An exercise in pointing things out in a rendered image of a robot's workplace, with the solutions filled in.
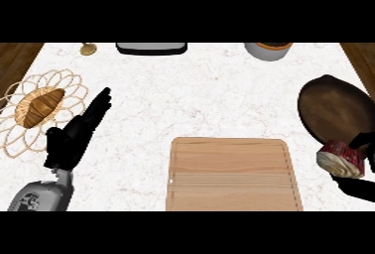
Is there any woven flower-shaped placemat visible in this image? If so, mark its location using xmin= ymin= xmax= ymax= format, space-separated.
xmin=0 ymin=68 xmax=90 ymax=159

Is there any grey pot with orange rim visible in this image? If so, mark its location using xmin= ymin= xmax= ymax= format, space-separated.
xmin=244 ymin=42 xmax=294 ymax=63

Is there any black and grey appliance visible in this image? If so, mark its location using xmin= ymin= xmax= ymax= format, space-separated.
xmin=114 ymin=42 xmax=189 ymax=57

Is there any small golden spoon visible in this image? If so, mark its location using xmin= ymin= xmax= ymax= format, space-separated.
xmin=80 ymin=42 xmax=98 ymax=57

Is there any brown croissant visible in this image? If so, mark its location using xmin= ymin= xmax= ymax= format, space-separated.
xmin=21 ymin=87 xmax=67 ymax=129

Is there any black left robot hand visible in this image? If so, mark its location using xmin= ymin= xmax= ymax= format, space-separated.
xmin=43 ymin=86 xmax=112 ymax=172

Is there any wooden cutting board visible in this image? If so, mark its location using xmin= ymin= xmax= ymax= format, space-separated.
xmin=164 ymin=136 xmax=304 ymax=212

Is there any dark brown pan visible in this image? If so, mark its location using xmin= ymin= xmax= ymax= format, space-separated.
xmin=295 ymin=73 xmax=375 ymax=151

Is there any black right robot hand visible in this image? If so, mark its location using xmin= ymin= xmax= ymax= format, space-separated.
xmin=329 ymin=131 xmax=375 ymax=203

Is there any red and white cupcake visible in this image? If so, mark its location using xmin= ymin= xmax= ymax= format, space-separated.
xmin=315 ymin=139 xmax=368 ymax=180

